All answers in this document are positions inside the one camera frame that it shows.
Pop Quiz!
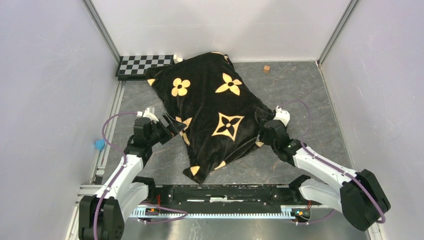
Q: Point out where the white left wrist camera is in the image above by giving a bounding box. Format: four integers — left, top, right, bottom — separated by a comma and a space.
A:
136, 106, 159, 123

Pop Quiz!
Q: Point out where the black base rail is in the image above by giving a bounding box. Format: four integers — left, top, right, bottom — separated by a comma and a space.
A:
146, 184, 309, 214

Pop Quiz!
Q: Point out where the small white block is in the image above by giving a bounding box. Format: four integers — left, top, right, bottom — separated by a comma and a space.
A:
173, 54, 184, 64

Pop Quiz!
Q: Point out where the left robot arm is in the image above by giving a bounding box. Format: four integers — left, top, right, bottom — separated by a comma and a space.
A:
78, 108, 187, 240

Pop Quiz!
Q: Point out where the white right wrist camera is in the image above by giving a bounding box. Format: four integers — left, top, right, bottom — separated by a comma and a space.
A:
273, 105, 291, 127

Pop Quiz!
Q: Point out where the white toothed cable duct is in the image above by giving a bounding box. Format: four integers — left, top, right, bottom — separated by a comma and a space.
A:
129, 205, 312, 220

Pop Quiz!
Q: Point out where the small wooden cube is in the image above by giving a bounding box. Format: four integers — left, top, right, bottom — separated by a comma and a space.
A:
263, 65, 271, 74

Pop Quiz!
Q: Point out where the black pillowcase with yellow flowers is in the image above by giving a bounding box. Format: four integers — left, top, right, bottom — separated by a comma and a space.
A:
145, 51, 275, 184

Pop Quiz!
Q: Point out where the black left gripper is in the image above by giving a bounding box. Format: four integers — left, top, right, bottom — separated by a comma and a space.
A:
146, 112, 186, 146

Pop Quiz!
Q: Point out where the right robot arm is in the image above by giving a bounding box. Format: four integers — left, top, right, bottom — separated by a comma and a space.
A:
258, 119, 391, 231

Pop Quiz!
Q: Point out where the blue clip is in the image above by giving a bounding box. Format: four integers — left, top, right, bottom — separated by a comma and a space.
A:
94, 139, 106, 151

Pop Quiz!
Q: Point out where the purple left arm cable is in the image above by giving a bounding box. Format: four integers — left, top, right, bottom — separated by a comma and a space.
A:
92, 111, 140, 240

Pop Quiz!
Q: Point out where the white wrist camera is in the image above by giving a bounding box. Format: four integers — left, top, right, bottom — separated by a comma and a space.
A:
136, 106, 159, 123
273, 105, 291, 127

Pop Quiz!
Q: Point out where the black white checkerboard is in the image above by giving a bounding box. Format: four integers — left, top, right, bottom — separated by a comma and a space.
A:
115, 54, 174, 81

